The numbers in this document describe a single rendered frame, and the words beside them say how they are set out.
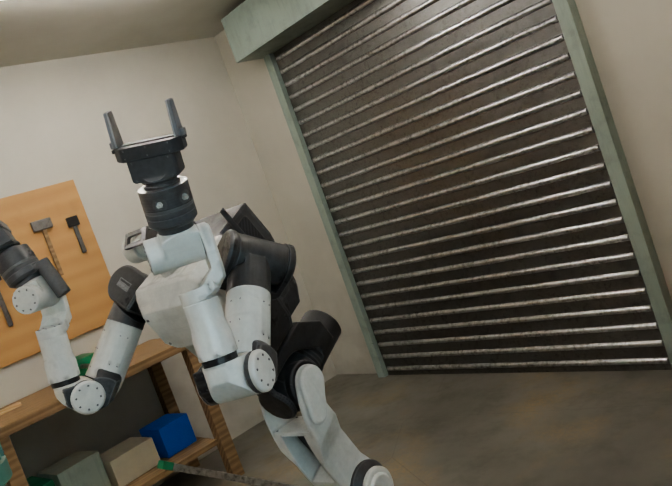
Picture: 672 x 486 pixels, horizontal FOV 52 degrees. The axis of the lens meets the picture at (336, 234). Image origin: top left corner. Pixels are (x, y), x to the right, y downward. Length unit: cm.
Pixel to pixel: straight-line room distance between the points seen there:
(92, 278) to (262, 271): 312
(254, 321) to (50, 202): 322
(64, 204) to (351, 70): 192
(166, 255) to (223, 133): 391
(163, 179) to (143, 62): 382
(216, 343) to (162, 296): 37
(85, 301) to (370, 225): 182
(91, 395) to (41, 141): 299
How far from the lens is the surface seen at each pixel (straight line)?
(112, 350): 176
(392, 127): 414
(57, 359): 175
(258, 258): 141
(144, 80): 496
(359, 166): 442
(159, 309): 158
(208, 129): 507
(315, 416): 172
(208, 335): 124
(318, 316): 183
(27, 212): 441
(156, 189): 121
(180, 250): 124
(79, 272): 444
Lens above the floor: 140
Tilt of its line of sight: 4 degrees down
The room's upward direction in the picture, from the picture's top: 20 degrees counter-clockwise
